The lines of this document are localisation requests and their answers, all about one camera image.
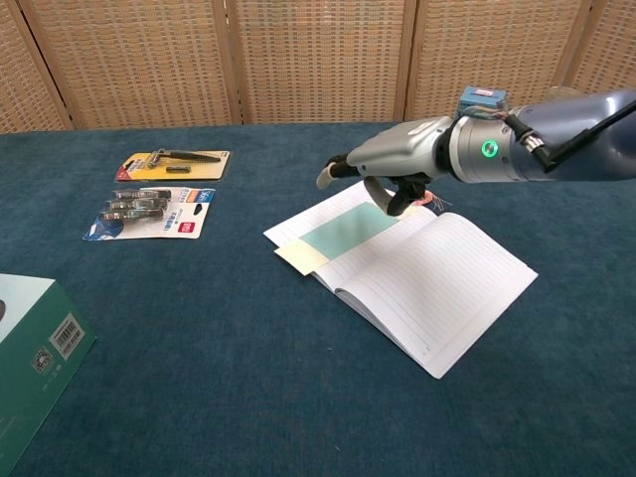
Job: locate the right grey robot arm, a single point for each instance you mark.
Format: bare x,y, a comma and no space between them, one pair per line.
474,149

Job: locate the blue table cloth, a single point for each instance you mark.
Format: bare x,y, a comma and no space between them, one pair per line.
199,348

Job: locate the clear plastic jar blue label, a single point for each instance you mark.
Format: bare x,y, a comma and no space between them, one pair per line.
564,91

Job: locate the yellow razor blister pack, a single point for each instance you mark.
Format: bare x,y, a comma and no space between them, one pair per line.
199,166

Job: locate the green conference speaker box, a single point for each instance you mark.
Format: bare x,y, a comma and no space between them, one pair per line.
30,358

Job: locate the woven bamboo screen panel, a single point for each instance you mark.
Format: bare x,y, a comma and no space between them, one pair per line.
613,49
497,45
139,64
20,79
318,59

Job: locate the small blue speaker box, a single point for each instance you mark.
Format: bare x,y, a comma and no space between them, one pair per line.
479,102

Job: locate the open white lined notebook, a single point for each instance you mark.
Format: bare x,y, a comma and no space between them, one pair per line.
437,278

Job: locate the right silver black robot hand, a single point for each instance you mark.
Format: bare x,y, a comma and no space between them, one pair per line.
397,149

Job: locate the cream and teal card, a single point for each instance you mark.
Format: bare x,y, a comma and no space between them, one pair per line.
343,228

